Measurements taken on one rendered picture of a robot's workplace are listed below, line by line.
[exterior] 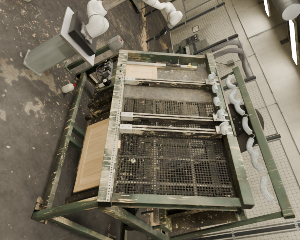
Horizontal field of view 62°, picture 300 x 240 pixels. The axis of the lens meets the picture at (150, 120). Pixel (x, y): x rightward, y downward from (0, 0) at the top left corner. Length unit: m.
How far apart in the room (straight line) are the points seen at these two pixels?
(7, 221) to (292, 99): 7.46
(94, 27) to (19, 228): 2.07
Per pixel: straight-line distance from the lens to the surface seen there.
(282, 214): 2.75
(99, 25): 2.84
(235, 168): 2.47
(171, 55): 3.62
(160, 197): 2.20
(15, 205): 2.69
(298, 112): 8.02
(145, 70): 3.33
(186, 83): 3.15
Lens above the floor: 2.15
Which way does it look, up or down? 22 degrees down
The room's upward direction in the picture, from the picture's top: 70 degrees clockwise
